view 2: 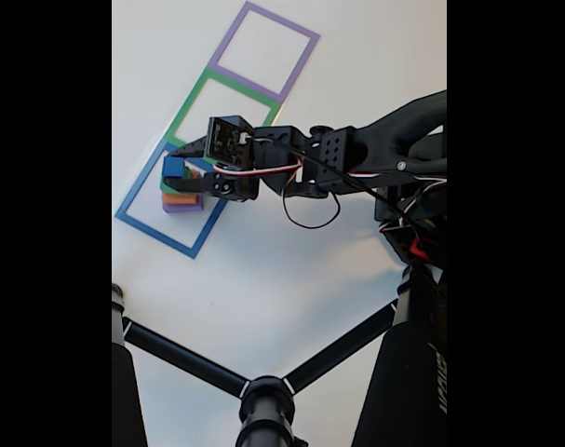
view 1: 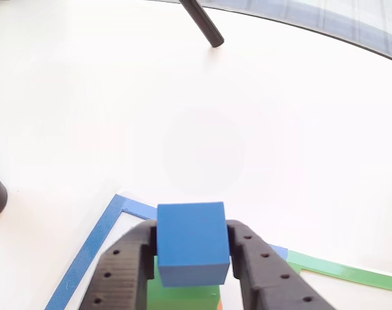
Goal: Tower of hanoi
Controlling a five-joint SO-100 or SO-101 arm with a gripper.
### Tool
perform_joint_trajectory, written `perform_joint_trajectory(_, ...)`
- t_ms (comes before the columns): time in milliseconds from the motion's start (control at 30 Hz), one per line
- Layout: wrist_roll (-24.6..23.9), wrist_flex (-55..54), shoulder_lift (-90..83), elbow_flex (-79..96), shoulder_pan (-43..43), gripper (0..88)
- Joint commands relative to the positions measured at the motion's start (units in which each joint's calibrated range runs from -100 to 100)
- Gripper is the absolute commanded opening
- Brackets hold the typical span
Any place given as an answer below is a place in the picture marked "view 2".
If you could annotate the small blue cube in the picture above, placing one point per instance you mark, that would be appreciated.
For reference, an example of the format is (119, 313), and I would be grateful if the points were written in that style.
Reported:
(172, 167)

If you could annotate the orange block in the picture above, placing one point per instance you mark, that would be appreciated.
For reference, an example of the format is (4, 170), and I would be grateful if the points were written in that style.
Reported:
(182, 199)

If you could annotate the purple block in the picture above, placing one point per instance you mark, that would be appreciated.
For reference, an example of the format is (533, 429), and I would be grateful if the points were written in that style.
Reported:
(184, 208)

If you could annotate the green cube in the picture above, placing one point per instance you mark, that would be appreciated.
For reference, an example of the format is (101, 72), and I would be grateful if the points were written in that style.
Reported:
(163, 186)

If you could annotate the red black table clamp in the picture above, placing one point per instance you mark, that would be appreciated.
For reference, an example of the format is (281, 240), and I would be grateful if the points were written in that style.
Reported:
(421, 247)

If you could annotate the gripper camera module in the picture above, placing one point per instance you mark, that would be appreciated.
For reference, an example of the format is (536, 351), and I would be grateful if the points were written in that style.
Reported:
(228, 139)

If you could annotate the green square frame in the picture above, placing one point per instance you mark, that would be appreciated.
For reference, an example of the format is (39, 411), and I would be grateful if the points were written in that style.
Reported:
(184, 107)

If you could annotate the blue square frame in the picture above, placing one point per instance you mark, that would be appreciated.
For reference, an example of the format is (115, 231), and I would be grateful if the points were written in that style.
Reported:
(138, 186)

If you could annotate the purple square frame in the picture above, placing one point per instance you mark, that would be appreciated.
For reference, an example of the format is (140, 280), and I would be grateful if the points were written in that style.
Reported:
(226, 46)

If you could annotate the black camera tripod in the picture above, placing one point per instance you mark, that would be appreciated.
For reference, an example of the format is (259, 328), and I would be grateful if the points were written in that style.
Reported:
(403, 372)

